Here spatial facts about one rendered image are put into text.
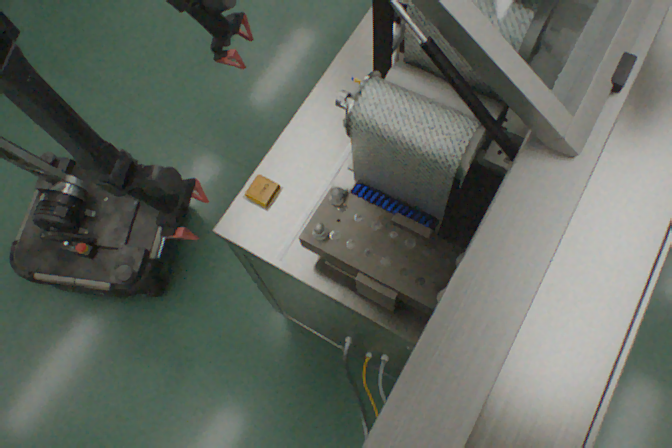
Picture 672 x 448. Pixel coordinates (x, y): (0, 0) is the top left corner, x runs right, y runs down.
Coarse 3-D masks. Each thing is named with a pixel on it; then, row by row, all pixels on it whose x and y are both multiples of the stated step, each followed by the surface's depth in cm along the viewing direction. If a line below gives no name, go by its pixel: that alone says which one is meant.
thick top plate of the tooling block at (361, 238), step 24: (312, 216) 128; (336, 216) 128; (360, 216) 128; (384, 216) 127; (312, 240) 126; (336, 240) 125; (360, 240) 125; (384, 240) 124; (408, 240) 124; (432, 240) 123; (336, 264) 128; (360, 264) 122; (384, 264) 123; (408, 264) 122; (432, 264) 121; (408, 288) 119; (432, 288) 119; (432, 312) 120
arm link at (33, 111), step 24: (0, 48) 79; (0, 72) 77; (24, 72) 81; (24, 96) 83; (48, 96) 87; (48, 120) 89; (72, 120) 93; (72, 144) 96; (96, 144) 100; (96, 168) 103; (120, 168) 108
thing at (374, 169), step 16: (352, 144) 117; (368, 160) 119; (384, 160) 115; (368, 176) 126; (384, 176) 121; (400, 176) 117; (416, 176) 113; (384, 192) 129; (400, 192) 124; (416, 192) 120; (432, 192) 116; (448, 192) 112; (416, 208) 127; (432, 208) 122
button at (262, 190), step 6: (258, 174) 146; (258, 180) 145; (264, 180) 145; (270, 180) 145; (252, 186) 144; (258, 186) 144; (264, 186) 144; (270, 186) 144; (276, 186) 144; (246, 192) 144; (252, 192) 144; (258, 192) 144; (264, 192) 143; (270, 192) 143; (276, 192) 145; (252, 198) 144; (258, 198) 143; (264, 198) 143; (270, 198) 143; (264, 204) 142
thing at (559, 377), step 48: (624, 144) 84; (624, 192) 81; (576, 240) 78; (624, 240) 78; (576, 288) 76; (624, 288) 75; (528, 336) 74; (576, 336) 73; (624, 336) 73; (528, 384) 71; (576, 384) 71; (480, 432) 69; (528, 432) 69; (576, 432) 68
